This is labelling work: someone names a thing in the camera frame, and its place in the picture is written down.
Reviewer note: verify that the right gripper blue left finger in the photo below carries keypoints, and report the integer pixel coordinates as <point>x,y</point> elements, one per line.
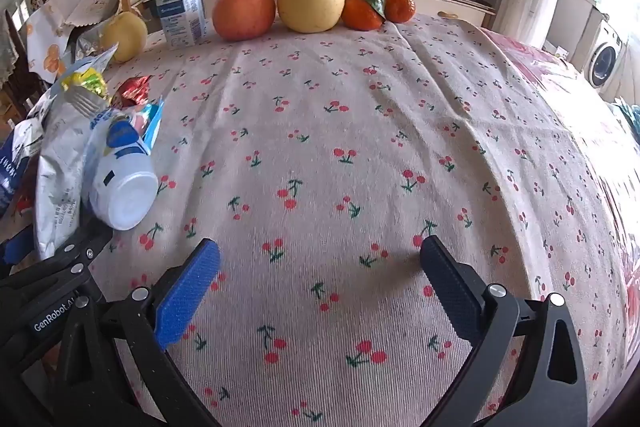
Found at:
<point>180,291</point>

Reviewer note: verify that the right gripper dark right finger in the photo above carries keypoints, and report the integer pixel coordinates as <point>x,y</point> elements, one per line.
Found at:
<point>458,288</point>

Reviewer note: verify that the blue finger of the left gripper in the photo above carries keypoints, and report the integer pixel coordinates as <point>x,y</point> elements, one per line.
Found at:
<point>15,249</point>

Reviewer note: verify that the silver wet wipes pack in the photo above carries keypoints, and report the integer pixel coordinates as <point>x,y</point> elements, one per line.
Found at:
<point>61,164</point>

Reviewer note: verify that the white blue paper bag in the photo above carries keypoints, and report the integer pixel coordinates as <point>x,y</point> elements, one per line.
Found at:
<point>24,142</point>

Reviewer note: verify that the yellow snack wrapper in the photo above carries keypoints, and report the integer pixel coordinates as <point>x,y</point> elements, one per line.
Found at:
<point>90,79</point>

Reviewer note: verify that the red snack wrapper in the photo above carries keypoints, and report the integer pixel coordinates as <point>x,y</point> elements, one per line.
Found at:
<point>132,92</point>

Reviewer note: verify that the cherry print tablecloth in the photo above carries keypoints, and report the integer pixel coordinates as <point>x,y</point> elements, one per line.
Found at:
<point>318,164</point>

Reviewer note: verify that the small yellow pear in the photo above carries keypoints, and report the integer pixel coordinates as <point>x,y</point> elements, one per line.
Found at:
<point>128,32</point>

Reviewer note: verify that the white washing machine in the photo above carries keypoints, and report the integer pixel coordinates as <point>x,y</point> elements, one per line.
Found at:
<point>603,55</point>

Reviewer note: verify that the red apple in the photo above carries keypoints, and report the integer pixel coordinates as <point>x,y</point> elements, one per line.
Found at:
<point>238,20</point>

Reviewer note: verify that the right orange tangerine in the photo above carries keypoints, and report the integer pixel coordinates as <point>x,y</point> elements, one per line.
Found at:
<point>399,11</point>

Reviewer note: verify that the large yellow pear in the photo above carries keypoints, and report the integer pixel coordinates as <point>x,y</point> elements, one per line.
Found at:
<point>310,16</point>

